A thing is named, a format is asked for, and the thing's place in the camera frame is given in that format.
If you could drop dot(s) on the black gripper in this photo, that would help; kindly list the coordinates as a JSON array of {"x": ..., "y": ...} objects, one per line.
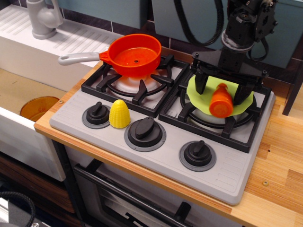
[{"x": 230, "y": 66}]

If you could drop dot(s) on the orange toy carrot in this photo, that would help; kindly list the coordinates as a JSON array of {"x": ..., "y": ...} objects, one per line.
[{"x": 221, "y": 105}]

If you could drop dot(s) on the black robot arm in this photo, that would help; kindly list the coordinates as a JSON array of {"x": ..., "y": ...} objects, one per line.
[{"x": 249, "y": 22}]

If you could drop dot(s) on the light green plate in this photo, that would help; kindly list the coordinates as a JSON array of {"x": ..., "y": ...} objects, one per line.
[{"x": 202, "y": 101}]

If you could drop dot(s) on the black right burner grate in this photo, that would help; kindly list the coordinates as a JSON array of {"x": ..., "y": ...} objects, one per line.
[{"x": 242, "y": 132}]

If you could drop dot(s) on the black burner grate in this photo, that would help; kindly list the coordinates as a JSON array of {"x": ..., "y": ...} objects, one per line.
[
  {"x": 242, "y": 132},
  {"x": 146, "y": 95}
]

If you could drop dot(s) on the black left burner grate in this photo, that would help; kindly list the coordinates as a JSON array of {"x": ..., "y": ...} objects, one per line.
[{"x": 146, "y": 95}]

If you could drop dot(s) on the black right stove knob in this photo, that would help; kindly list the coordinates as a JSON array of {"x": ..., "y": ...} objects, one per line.
[{"x": 197, "y": 156}]

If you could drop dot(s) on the black stove knob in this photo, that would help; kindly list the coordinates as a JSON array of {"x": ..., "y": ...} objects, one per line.
[
  {"x": 145, "y": 135},
  {"x": 197, "y": 156},
  {"x": 96, "y": 116}
]

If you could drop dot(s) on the grey toy stove top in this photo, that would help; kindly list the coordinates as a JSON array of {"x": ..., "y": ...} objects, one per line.
[{"x": 226, "y": 180}]

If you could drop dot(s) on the black middle stove knob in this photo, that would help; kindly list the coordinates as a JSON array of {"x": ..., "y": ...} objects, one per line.
[{"x": 145, "y": 135}]

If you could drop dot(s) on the yellow toy corn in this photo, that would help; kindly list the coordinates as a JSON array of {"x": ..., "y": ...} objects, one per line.
[{"x": 119, "y": 116}]

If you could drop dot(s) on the black left stove knob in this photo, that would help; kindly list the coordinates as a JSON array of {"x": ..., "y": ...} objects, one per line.
[{"x": 96, "y": 116}]

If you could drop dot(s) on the toy oven door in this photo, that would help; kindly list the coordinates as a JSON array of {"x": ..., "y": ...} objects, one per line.
[{"x": 121, "y": 200}]

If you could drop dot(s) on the grey toy faucet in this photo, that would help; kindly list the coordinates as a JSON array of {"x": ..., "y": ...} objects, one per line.
[{"x": 44, "y": 21}]

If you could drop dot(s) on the white toy sink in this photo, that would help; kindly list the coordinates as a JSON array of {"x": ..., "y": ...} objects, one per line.
[{"x": 29, "y": 69}]

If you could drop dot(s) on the orange toy pot grey handle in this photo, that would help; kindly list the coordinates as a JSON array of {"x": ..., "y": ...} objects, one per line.
[{"x": 134, "y": 56}]

